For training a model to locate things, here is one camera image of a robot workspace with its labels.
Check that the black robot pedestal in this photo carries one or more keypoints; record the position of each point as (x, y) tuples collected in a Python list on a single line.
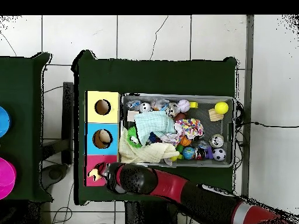
[(144, 214)]

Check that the dark green side table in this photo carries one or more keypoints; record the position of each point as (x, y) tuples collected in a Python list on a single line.
[(23, 93)]

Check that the colourful knotted cloth ball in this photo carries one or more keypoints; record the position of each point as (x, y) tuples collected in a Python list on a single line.
[(190, 127), (171, 138)]

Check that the light blue waffle cloth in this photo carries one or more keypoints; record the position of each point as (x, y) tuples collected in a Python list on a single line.
[(154, 123)]

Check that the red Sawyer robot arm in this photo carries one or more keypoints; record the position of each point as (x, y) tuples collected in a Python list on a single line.
[(168, 184)]

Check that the shallow clear mesh bin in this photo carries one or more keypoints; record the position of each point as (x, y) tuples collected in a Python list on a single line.
[(205, 98)]

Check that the plain yellow ball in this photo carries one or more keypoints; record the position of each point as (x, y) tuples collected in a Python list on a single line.
[(221, 108)]

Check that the cream waffle cloth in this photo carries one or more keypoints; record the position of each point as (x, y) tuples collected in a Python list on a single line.
[(149, 152)]

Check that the blue globe ball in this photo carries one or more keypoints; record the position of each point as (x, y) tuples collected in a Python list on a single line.
[(188, 153)]

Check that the black and white soccer ball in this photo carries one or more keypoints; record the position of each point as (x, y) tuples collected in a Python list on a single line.
[(219, 154)]

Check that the crushed soda can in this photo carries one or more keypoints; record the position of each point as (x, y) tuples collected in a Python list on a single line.
[(216, 140)]

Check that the dark green table cloth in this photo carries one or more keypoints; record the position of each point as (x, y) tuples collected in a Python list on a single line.
[(158, 77)]

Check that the orange toy basketball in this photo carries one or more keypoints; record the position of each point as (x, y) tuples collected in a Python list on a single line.
[(185, 141)]

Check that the black chair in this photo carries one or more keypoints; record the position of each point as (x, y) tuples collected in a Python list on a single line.
[(68, 105)]

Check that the pink bowl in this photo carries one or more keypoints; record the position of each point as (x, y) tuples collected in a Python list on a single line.
[(6, 178)]

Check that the white baseball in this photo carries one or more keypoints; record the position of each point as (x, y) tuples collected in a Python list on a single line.
[(184, 106)]

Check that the green spiky ball with eyes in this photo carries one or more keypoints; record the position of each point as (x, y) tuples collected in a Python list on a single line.
[(134, 140)]

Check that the blue bowl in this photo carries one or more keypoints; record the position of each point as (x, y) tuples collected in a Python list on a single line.
[(4, 121)]

